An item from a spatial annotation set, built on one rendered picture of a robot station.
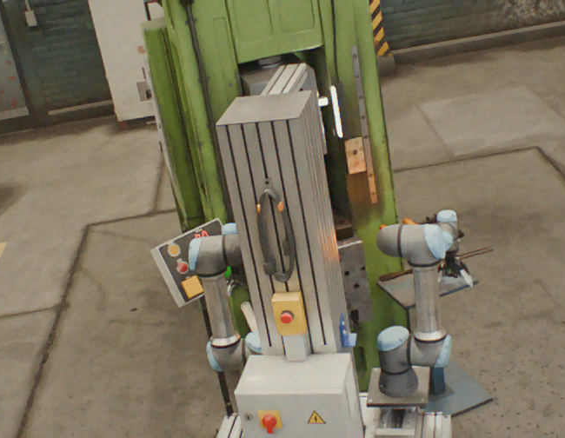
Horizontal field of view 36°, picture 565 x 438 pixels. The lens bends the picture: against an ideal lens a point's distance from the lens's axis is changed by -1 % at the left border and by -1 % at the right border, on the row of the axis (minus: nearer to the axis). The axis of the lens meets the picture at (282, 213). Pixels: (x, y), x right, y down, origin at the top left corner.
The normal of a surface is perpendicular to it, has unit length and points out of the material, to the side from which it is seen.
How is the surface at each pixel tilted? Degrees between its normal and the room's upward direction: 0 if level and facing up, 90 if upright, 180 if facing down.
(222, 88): 90
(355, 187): 90
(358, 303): 90
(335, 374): 0
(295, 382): 0
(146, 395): 0
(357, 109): 90
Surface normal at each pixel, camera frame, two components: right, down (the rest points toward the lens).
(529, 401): -0.16, -0.90
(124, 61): 0.03, 0.41
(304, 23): 0.24, 0.37
